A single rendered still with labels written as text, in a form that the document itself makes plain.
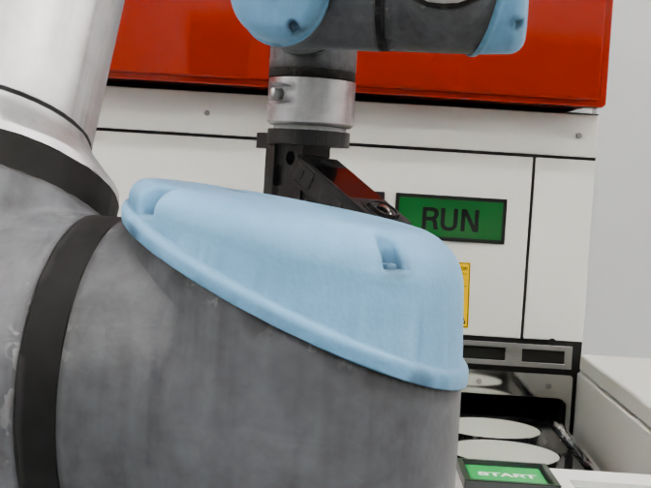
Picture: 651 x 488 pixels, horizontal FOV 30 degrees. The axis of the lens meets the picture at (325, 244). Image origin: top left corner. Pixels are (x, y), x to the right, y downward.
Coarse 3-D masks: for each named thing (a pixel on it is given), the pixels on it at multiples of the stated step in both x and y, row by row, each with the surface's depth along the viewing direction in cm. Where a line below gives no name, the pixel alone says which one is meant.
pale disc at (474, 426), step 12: (468, 420) 122; (480, 420) 123; (492, 420) 123; (504, 420) 124; (468, 432) 117; (480, 432) 117; (492, 432) 117; (504, 432) 118; (516, 432) 118; (528, 432) 118; (540, 432) 119
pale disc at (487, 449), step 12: (468, 444) 111; (480, 444) 111; (492, 444) 111; (504, 444) 112; (516, 444) 112; (528, 444) 112; (468, 456) 106; (480, 456) 106; (492, 456) 107; (504, 456) 107; (516, 456) 107; (528, 456) 108; (540, 456) 108; (552, 456) 108
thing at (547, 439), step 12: (516, 420) 124; (528, 420) 124; (552, 432) 119; (540, 444) 113; (552, 444) 113; (564, 444) 113; (564, 456) 108; (552, 468) 103; (564, 468) 104; (576, 468) 104
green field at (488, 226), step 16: (400, 208) 129; (416, 208) 129; (432, 208) 129; (448, 208) 129; (464, 208) 129; (480, 208) 129; (496, 208) 129; (416, 224) 129; (432, 224) 129; (448, 224) 129; (464, 224) 129; (480, 224) 129; (496, 224) 129
